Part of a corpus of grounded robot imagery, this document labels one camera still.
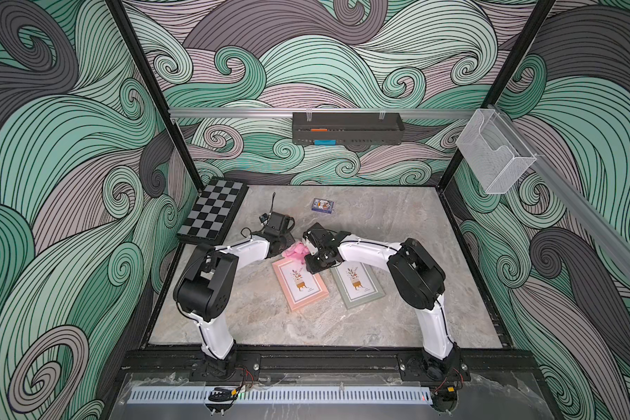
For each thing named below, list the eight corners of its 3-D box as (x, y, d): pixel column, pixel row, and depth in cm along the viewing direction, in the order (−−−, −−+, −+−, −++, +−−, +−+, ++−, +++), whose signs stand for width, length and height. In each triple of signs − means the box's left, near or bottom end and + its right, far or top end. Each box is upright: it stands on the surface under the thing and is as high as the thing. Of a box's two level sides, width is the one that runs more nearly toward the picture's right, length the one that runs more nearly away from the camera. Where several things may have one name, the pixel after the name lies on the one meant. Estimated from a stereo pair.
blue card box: (311, 210, 114) (311, 206, 113) (313, 201, 118) (313, 197, 116) (331, 213, 113) (331, 210, 111) (333, 204, 117) (333, 200, 115)
